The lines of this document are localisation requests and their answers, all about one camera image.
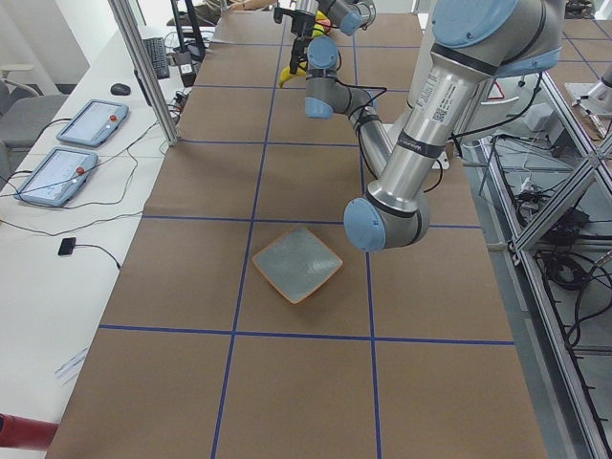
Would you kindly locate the yellow banana top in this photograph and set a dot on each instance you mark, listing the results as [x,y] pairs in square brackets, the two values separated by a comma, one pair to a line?
[286,75]

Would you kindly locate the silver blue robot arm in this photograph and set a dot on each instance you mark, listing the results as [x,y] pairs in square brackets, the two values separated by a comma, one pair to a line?
[466,43]
[348,16]

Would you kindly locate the grey square plate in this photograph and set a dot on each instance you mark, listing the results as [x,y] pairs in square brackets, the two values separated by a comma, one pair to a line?
[297,264]

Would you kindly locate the black keyboard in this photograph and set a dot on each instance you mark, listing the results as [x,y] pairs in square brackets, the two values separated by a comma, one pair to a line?
[155,50]

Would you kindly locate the black computer mouse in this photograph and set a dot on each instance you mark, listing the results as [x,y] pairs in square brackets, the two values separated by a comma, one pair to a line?
[120,89]

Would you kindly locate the blue teach pendant far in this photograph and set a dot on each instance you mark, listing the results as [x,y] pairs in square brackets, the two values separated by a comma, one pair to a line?
[94,124]

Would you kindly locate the blue teach pendant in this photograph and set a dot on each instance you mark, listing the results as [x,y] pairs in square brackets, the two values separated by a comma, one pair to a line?
[58,178]
[94,124]

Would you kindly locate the blue teach pendant near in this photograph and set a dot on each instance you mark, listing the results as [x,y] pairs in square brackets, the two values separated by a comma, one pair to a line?
[58,178]

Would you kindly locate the small black device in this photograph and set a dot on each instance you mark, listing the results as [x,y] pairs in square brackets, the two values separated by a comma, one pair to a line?
[67,246]

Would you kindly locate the red cylinder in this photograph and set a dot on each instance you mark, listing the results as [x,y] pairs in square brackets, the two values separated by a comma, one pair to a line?
[26,433]

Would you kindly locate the aluminium frame post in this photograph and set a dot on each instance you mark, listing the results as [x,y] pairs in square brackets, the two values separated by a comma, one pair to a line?
[129,30]

